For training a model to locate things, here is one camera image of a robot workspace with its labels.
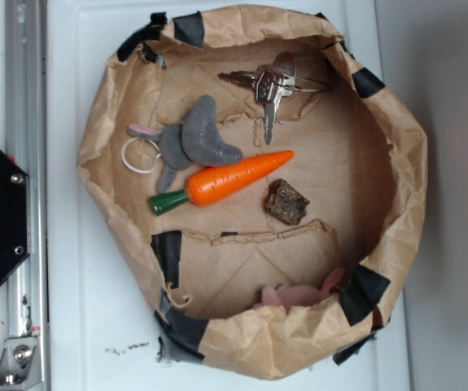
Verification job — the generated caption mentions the silver keys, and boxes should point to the silver keys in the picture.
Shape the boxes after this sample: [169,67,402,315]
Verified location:
[218,52,332,145]

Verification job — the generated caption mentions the orange toy carrot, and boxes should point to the orange toy carrot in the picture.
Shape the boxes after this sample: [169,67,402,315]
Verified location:
[149,151,295,216]

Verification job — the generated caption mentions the brown paper bag bin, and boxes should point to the brown paper bag bin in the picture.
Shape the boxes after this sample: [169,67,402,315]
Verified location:
[78,5,427,380]

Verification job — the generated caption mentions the brown rough rock chunk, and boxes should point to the brown rough rock chunk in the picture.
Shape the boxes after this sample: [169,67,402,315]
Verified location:
[264,179,310,226]

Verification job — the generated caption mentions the pink plush bunny toy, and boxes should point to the pink plush bunny toy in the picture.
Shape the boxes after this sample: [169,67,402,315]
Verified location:
[252,267,345,312]

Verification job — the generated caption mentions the white elastic loop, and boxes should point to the white elastic loop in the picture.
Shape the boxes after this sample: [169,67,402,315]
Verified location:
[120,137,161,175]

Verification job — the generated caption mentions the aluminium extrusion rail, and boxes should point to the aluminium extrusion rail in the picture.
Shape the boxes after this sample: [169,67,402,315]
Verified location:
[5,1,51,390]

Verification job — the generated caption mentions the metal corner bracket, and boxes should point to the metal corner bracket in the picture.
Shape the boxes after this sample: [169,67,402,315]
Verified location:
[0,336,42,390]

